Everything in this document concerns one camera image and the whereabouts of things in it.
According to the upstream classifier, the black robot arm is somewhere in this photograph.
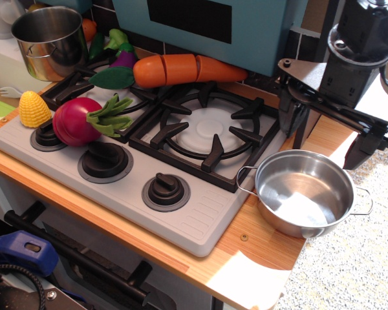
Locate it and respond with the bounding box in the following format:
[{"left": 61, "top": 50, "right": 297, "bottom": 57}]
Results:
[{"left": 278, "top": 1, "right": 388, "bottom": 170}]

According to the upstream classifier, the small steel pot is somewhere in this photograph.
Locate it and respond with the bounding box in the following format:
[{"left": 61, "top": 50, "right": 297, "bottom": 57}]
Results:
[{"left": 248, "top": 149, "right": 360, "bottom": 239}]

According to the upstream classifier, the left black stove knob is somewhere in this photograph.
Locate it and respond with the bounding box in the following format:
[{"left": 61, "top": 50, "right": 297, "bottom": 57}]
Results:
[{"left": 30, "top": 119, "right": 67, "bottom": 152}]

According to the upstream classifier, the tall steel pot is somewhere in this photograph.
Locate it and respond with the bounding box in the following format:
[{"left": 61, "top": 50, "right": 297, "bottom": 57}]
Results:
[{"left": 11, "top": 6, "right": 89, "bottom": 82}]

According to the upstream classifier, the orange toy carrot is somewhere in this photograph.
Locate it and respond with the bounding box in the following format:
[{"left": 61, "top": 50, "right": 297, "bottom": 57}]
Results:
[{"left": 89, "top": 54, "right": 248, "bottom": 90}]

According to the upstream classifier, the grey toy stove top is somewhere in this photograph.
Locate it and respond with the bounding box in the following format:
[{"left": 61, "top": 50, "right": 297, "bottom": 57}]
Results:
[{"left": 0, "top": 57, "right": 287, "bottom": 258}]

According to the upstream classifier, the green toy cucumber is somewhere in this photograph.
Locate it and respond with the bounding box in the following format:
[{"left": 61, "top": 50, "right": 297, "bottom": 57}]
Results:
[{"left": 89, "top": 32, "right": 105, "bottom": 60}]

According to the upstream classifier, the right black stove knob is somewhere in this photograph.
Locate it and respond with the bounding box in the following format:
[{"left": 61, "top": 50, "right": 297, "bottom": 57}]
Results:
[{"left": 142, "top": 172, "right": 191, "bottom": 212}]

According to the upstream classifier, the red toy radish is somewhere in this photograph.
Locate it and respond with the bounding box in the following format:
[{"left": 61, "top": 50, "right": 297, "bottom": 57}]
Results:
[{"left": 52, "top": 94, "right": 133, "bottom": 147}]

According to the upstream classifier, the left black burner grate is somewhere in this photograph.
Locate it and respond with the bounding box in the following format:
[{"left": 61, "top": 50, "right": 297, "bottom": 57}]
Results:
[{"left": 41, "top": 61, "right": 160, "bottom": 143}]

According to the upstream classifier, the middle black stove knob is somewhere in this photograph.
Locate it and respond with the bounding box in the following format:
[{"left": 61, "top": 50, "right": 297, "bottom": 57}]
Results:
[{"left": 78, "top": 141, "right": 134, "bottom": 184}]

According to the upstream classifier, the teal toy microwave hood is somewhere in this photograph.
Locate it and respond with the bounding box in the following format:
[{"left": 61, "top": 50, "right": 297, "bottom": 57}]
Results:
[{"left": 113, "top": 1, "right": 307, "bottom": 76}]

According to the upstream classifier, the green toy broccoli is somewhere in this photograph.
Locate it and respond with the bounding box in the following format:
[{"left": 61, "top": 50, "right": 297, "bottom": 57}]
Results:
[{"left": 103, "top": 28, "right": 129, "bottom": 50}]

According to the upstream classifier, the white toy faucet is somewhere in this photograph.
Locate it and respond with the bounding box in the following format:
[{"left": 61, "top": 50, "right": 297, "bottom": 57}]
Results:
[{"left": 0, "top": 0, "right": 26, "bottom": 39}]

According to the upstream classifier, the right black burner grate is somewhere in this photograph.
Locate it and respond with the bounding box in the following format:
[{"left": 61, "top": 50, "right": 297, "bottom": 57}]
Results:
[{"left": 129, "top": 82, "right": 285, "bottom": 192}]

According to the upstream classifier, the yellow toy corn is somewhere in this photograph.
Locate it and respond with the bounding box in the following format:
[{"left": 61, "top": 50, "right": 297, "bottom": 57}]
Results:
[{"left": 19, "top": 90, "right": 52, "bottom": 128}]

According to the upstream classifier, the black metal gripper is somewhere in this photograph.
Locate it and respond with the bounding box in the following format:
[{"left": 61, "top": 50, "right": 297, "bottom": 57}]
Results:
[{"left": 277, "top": 58, "right": 388, "bottom": 170}]

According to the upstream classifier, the black stove knob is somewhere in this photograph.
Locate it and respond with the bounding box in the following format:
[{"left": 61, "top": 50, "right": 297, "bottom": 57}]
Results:
[
  {"left": 78, "top": 141, "right": 134, "bottom": 184},
  {"left": 30, "top": 119, "right": 67, "bottom": 152},
  {"left": 142, "top": 172, "right": 191, "bottom": 212}
]

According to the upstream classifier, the black burner grate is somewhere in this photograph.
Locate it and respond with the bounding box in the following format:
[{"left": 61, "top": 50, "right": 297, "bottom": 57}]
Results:
[
  {"left": 129, "top": 82, "right": 285, "bottom": 192},
  {"left": 41, "top": 61, "right": 160, "bottom": 143}
]

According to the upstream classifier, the orange toy fruit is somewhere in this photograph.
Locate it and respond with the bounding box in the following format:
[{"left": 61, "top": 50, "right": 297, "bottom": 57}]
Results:
[{"left": 82, "top": 18, "right": 97, "bottom": 42}]

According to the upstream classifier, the white plastic fork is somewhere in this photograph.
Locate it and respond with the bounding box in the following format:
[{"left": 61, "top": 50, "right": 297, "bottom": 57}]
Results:
[{"left": 0, "top": 87, "right": 22, "bottom": 98}]

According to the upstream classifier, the purple toy eggplant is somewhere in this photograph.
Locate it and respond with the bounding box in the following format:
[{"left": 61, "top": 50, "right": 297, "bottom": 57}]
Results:
[{"left": 109, "top": 43, "right": 138, "bottom": 68}]

